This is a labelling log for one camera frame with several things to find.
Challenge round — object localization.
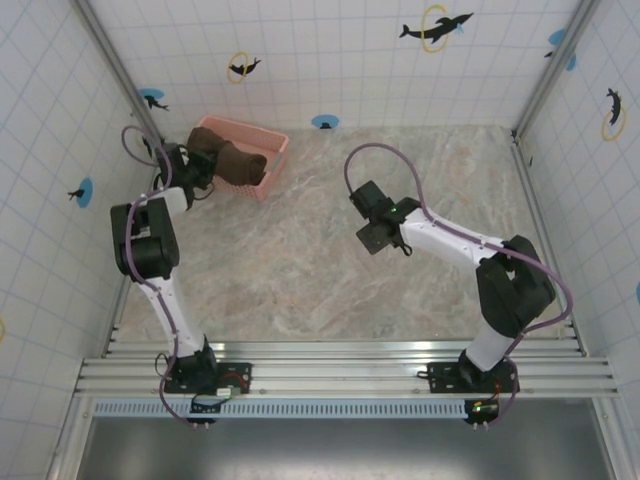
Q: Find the brown towel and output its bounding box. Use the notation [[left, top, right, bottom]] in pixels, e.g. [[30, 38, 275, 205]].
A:
[[187, 126, 268, 187]]

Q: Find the pink plastic basket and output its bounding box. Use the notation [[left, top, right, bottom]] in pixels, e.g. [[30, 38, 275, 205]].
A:
[[195, 115, 291, 203]]

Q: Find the right controller board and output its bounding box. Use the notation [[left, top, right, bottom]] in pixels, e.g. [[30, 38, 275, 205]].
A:
[[463, 397, 503, 430]]

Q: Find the controller board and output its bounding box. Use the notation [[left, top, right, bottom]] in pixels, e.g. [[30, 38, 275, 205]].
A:
[[187, 392, 235, 430], [463, 397, 503, 430]]

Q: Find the grey metal panel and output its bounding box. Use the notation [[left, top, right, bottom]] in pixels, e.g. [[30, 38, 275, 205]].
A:
[[74, 417, 617, 480]]

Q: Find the left controller board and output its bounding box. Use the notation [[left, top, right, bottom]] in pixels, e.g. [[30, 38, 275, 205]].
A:
[[187, 392, 235, 430]]

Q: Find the aluminium left corner post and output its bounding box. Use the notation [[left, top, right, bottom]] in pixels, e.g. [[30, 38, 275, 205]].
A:
[[74, 0, 157, 137]]

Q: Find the aluminium corner post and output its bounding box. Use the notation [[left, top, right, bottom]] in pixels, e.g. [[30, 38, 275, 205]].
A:
[[513, 0, 601, 140], [74, 0, 157, 137]]

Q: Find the aluminium front rail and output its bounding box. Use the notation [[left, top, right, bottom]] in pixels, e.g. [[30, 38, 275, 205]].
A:
[[73, 339, 621, 401]]

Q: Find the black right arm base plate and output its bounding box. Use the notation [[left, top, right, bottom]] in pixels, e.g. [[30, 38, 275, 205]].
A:
[[427, 360, 521, 394]]

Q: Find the aluminium right side rail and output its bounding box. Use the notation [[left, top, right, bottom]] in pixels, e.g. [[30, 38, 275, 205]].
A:
[[510, 130, 589, 358]]

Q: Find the white slotted cable duct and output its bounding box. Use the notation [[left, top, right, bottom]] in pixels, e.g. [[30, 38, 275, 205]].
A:
[[92, 398, 474, 419]]

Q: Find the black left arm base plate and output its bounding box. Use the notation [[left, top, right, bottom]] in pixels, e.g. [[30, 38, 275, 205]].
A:
[[164, 359, 254, 397]]

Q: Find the aluminium right corner post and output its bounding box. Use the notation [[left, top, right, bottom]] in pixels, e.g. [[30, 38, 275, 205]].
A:
[[513, 0, 601, 140]]

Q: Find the tall dolphin ring sticker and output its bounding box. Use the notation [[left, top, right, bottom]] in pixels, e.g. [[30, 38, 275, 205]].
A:
[[601, 87, 629, 143]]

